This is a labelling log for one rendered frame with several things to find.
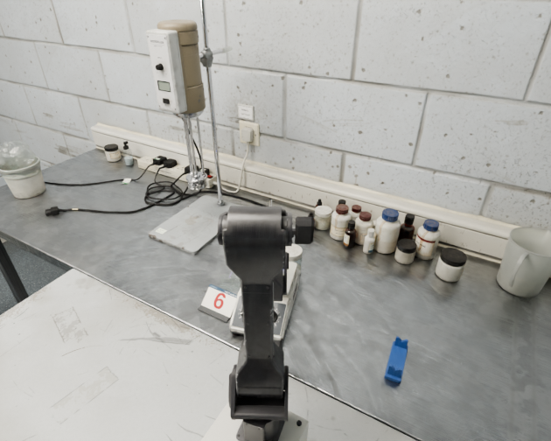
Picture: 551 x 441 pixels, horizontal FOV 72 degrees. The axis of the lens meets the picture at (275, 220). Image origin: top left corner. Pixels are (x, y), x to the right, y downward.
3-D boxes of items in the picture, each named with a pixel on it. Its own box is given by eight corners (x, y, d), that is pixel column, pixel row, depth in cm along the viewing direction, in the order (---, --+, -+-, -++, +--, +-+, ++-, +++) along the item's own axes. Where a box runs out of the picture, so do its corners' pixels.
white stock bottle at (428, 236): (421, 245, 119) (429, 214, 113) (438, 255, 115) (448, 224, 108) (408, 252, 116) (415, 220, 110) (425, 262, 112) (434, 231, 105)
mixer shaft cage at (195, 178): (198, 192, 119) (189, 114, 105) (183, 186, 122) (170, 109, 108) (212, 183, 124) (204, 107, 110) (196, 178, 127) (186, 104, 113)
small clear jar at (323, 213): (321, 219, 132) (323, 203, 128) (334, 227, 128) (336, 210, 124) (310, 225, 128) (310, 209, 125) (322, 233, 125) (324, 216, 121)
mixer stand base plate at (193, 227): (194, 255, 115) (194, 252, 114) (147, 235, 123) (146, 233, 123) (248, 210, 137) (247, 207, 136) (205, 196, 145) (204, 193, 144)
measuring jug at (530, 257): (526, 317, 94) (550, 271, 86) (476, 290, 102) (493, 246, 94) (553, 283, 104) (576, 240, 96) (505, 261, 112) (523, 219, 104)
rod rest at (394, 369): (400, 384, 79) (403, 374, 77) (383, 378, 80) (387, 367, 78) (408, 348, 86) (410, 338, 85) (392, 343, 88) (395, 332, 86)
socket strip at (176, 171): (209, 189, 150) (208, 178, 147) (137, 167, 166) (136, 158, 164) (218, 183, 154) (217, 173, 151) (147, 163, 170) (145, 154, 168)
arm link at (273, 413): (288, 426, 55) (288, 402, 52) (226, 424, 56) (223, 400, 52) (288, 385, 61) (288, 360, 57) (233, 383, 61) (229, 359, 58)
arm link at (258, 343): (288, 223, 39) (288, 194, 45) (218, 221, 39) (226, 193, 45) (284, 407, 56) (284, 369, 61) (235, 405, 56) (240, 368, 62)
